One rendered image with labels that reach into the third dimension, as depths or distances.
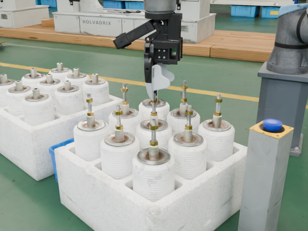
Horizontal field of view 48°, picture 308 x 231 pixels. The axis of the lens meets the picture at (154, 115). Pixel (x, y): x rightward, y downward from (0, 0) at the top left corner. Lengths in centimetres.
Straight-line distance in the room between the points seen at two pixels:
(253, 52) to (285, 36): 146
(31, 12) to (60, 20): 67
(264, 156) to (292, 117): 56
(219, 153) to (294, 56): 52
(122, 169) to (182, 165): 14
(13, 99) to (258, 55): 194
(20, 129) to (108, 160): 42
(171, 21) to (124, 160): 34
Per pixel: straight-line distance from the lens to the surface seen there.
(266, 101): 132
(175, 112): 100
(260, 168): 81
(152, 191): 76
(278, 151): 77
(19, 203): 112
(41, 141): 115
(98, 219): 92
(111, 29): 322
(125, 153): 82
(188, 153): 81
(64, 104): 121
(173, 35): 82
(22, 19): 403
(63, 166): 97
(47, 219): 104
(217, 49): 279
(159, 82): 84
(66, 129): 119
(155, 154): 76
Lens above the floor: 63
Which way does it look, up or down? 23 degrees down
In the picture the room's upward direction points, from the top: straight up
